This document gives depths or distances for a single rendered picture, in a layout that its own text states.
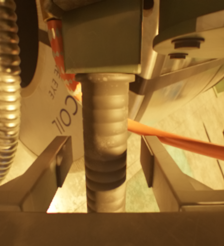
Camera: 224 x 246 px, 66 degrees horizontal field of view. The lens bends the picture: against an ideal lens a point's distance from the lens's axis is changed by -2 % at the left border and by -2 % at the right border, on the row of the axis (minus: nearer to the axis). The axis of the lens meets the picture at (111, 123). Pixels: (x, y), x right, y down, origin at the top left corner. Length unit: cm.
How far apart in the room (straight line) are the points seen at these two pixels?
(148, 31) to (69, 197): 137
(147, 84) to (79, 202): 134
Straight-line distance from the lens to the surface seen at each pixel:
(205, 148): 17
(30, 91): 68
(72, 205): 154
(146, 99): 34
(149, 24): 30
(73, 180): 152
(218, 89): 504
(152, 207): 217
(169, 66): 40
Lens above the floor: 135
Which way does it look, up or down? 47 degrees down
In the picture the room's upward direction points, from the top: 69 degrees clockwise
